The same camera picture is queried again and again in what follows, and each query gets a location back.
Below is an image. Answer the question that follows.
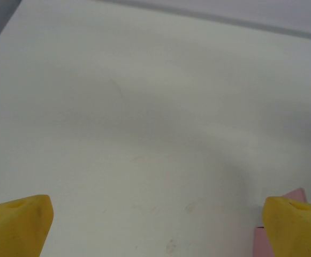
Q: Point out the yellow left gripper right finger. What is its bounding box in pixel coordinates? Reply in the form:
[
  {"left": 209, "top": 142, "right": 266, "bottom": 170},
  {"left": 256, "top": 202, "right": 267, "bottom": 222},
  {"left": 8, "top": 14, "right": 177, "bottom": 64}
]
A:
[{"left": 262, "top": 196, "right": 311, "bottom": 257}]

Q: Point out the pink paper box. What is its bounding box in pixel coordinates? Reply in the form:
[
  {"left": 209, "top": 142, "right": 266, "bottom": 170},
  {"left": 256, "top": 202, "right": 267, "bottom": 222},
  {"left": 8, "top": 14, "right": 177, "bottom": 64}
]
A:
[{"left": 252, "top": 179, "right": 311, "bottom": 257}]

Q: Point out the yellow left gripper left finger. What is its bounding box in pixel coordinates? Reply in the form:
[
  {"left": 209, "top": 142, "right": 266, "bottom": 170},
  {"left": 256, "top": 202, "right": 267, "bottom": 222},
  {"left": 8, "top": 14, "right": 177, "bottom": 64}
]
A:
[{"left": 0, "top": 194, "right": 55, "bottom": 257}]

